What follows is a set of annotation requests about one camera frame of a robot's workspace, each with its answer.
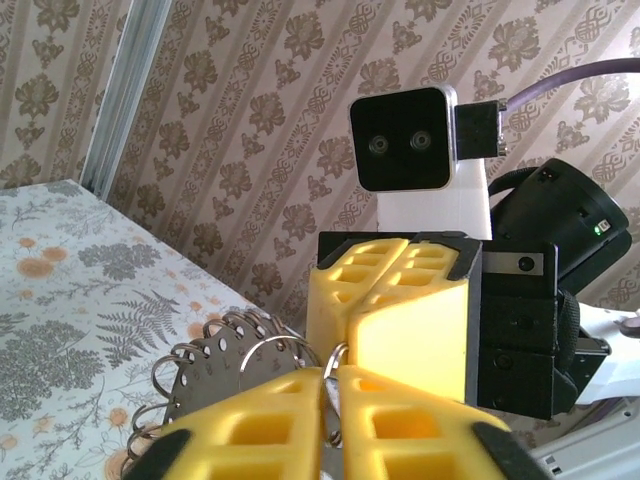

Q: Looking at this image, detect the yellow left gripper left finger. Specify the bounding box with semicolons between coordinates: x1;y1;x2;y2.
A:
119;366;327;480

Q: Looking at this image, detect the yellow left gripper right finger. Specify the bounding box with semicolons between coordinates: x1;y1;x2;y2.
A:
334;366;551;480

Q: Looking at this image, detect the thin metal chain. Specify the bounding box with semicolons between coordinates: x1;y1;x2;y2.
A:
127;307;321;464

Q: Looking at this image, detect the aluminium side rail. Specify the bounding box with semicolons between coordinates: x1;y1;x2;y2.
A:
529;412;640;480

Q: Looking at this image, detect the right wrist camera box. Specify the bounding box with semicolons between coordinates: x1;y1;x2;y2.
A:
348;85;494;237

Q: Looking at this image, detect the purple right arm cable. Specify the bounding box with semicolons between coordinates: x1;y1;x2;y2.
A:
457;58;640;161

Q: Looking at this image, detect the aluminium corner post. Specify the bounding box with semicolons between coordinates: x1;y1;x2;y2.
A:
82;0;169;201

